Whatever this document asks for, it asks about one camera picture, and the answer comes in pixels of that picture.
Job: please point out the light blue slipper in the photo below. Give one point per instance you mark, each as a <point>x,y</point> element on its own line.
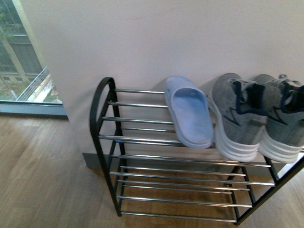
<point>188,107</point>

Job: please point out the grey sneaker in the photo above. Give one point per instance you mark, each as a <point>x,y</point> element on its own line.
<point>237,105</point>
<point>283,137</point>

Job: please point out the black metal shoe rack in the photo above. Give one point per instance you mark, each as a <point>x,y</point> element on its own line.
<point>150,173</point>

